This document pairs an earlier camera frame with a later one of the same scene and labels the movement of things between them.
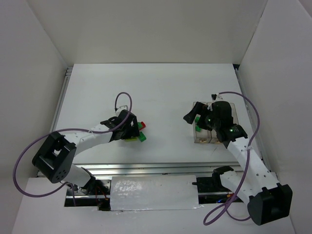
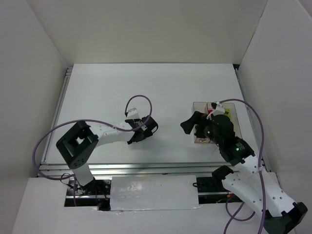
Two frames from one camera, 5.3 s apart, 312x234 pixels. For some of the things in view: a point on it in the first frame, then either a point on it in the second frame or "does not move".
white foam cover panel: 155,192 does not move
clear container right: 234,113 does not move
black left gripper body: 131,125 -> 148,129
